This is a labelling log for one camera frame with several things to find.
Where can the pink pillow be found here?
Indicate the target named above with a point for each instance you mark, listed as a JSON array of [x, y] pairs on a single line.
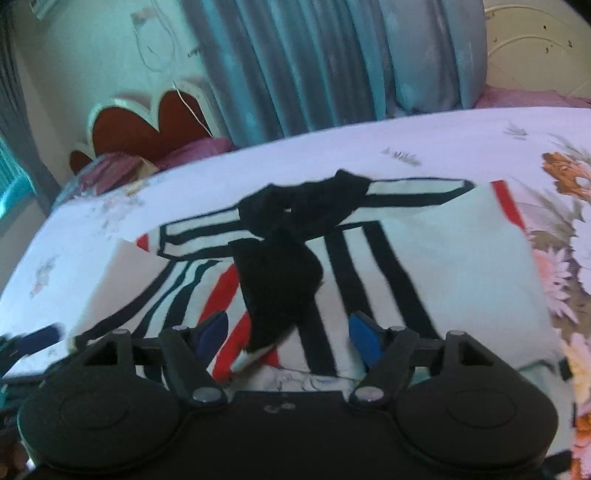
[[198, 150]]

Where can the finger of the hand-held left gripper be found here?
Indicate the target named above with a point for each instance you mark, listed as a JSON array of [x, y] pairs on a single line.
[[42, 334]]

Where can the pink blanket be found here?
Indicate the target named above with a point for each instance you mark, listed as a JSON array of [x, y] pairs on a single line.
[[521, 96]]

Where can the floral bed sheet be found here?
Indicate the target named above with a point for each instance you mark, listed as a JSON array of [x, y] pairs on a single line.
[[323, 143]]

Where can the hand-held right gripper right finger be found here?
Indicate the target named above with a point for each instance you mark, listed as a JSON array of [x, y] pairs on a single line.
[[364, 339]]

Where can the teal curtain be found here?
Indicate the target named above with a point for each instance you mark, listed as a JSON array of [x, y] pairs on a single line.
[[286, 64], [434, 50]]

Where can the cream metal headboard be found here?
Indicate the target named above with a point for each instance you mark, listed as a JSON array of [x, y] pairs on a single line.
[[535, 50]]

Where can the black cloth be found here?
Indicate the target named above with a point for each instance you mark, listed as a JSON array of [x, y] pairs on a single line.
[[277, 277]]

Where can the red heart-shaped headboard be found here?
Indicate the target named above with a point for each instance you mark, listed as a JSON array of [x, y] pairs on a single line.
[[134, 127]]

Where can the curtain wall hook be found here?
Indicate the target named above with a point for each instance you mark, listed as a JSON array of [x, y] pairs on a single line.
[[195, 51]]

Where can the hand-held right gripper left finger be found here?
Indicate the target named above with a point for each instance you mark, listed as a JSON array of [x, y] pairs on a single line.
[[213, 328]]

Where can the grey curtain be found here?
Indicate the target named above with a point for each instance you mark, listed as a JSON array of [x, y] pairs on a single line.
[[23, 115]]

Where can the black red striped white garment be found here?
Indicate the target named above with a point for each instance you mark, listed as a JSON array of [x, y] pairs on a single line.
[[438, 258]]

